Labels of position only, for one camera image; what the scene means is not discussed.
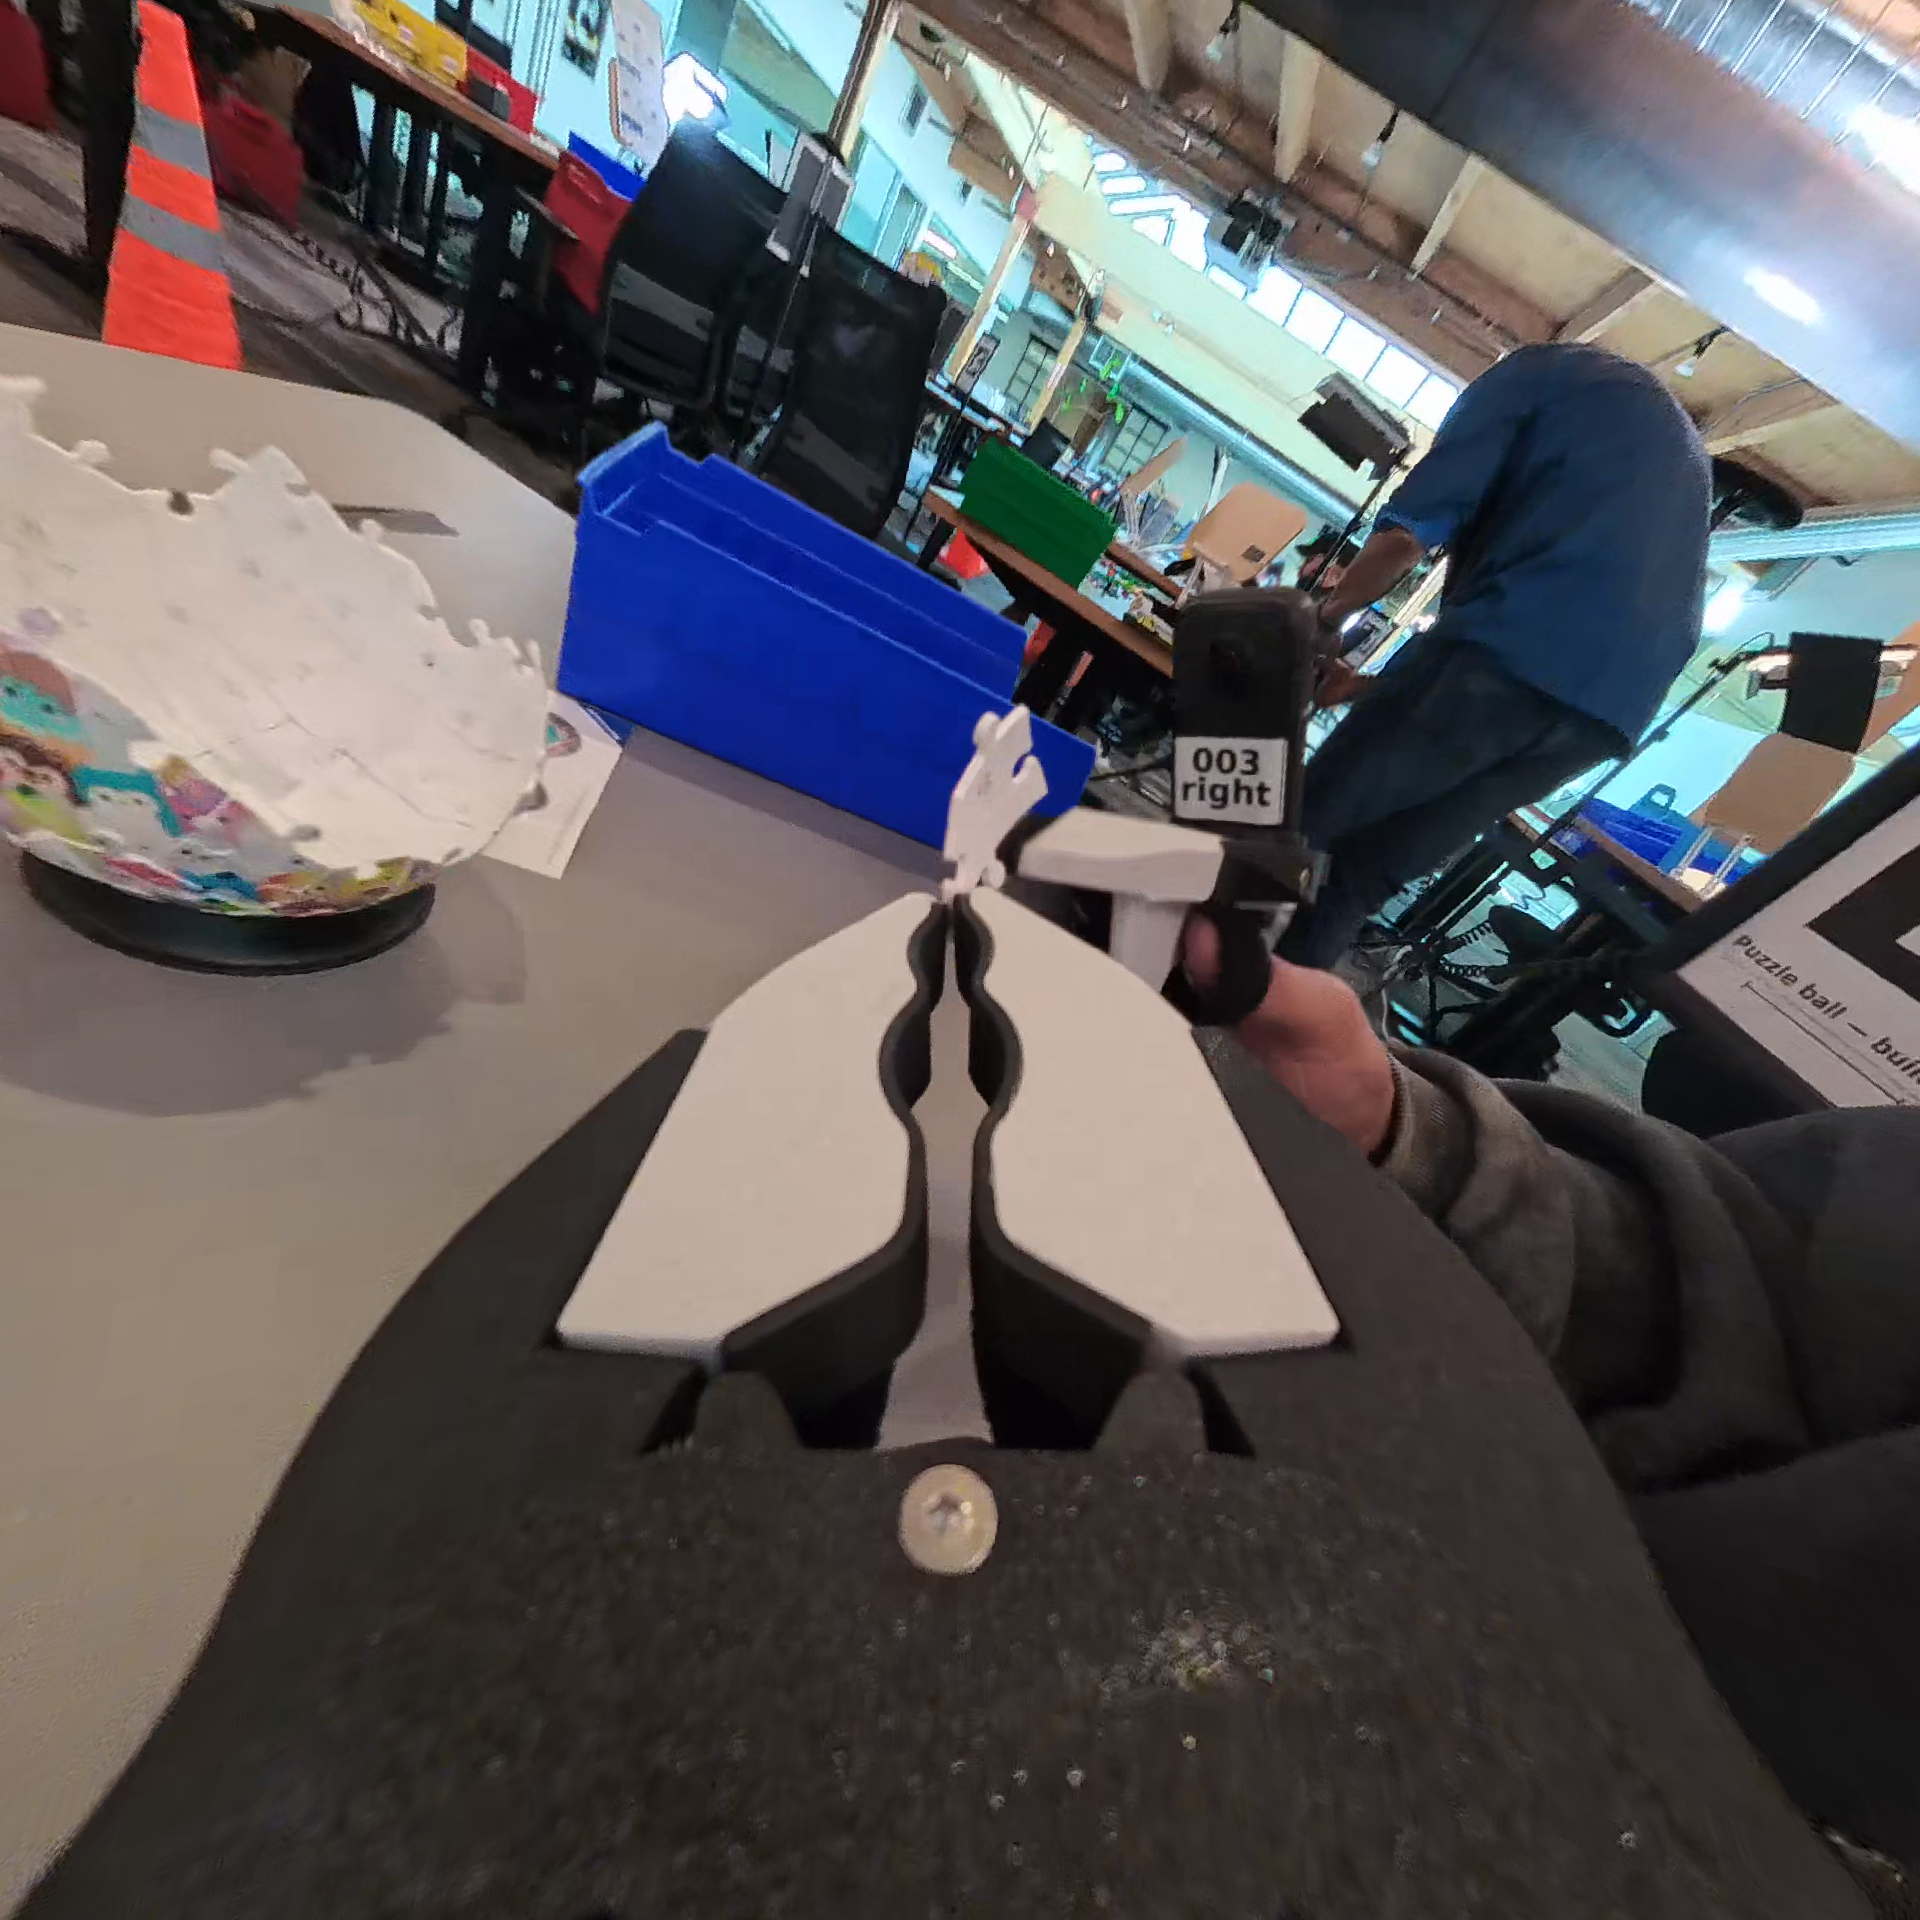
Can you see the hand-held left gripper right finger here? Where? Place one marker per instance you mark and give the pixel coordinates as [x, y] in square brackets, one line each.
[1140, 1201]

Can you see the person's right hand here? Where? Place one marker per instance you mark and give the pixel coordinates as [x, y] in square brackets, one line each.
[1326, 1049]

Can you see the yellow plastic bin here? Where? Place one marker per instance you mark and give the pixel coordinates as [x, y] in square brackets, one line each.
[411, 37]

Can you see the red fabric bag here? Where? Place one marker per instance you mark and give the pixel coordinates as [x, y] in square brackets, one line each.
[590, 223]

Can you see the black office chair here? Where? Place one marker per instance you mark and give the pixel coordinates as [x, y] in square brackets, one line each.
[854, 376]
[690, 269]

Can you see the green plastic bin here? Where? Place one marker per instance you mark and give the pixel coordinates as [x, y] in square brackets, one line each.
[1036, 509]

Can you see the puzzle instruction sheet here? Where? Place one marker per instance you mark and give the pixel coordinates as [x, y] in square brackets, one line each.
[568, 796]

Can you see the blue plastic bin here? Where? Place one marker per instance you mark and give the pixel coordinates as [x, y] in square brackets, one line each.
[781, 661]

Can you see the black ball stand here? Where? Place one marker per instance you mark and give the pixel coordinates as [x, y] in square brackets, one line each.
[223, 939]

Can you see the wooden top table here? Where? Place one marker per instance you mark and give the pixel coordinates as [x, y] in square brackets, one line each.
[1081, 614]
[434, 111]

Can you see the white puzzle piece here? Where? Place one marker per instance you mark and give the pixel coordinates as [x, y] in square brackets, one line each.
[990, 796]

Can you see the person's right forearm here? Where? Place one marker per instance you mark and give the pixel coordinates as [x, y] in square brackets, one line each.
[1576, 1230]

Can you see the black studio light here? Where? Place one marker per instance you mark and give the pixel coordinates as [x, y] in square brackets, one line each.
[1350, 426]

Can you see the colourful puzzle ball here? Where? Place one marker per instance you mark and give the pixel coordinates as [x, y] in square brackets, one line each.
[268, 644]

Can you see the orange traffic cone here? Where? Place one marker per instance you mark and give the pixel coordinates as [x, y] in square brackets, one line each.
[168, 223]

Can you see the framed task sign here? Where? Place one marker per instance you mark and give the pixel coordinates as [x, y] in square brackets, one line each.
[1828, 961]

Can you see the red plastic bin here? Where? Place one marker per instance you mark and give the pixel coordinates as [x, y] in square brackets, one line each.
[503, 87]

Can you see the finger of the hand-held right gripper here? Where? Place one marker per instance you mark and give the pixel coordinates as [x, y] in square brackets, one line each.
[1140, 859]

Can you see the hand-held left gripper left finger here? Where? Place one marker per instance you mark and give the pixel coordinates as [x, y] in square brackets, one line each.
[748, 1201]

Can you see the blue storage bin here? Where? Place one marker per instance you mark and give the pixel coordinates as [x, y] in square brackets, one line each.
[1644, 824]

